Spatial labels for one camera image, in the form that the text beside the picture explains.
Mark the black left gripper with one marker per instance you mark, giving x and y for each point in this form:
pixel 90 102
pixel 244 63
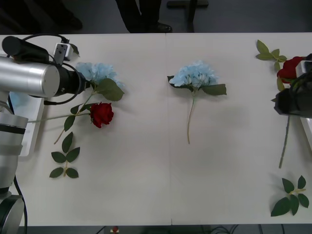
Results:
pixel 84 84

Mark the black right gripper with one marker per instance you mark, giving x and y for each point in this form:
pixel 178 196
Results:
pixel 292 103

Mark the red rose with stem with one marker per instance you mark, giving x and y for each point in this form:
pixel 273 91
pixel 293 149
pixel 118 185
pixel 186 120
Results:
pixel 102 114
pixel 290 67

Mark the silver and black left arm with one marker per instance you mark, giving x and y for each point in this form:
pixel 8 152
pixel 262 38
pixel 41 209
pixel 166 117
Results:
pixel 24 75

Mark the shallow white plastic box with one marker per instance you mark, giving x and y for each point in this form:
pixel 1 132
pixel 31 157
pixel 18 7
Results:
pixel 34 136
pixel 308 126

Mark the loose green leaf twig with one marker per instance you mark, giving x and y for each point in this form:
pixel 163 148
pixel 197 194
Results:
pixel 264 56
pixel 68 156
pixel 293 203

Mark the red button device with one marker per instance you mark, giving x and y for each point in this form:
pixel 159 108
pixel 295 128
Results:
pixel 115 230

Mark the pale grey right wrist camera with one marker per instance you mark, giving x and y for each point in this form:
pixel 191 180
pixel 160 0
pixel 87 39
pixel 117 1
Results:
pixel 304 67

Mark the pale grey wrist camera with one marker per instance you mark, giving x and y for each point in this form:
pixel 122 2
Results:
pixel 304 67
pixel 62 51

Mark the pale grey left wrist camera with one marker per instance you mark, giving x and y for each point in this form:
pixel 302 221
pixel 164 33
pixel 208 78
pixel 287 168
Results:
pixel 62 51

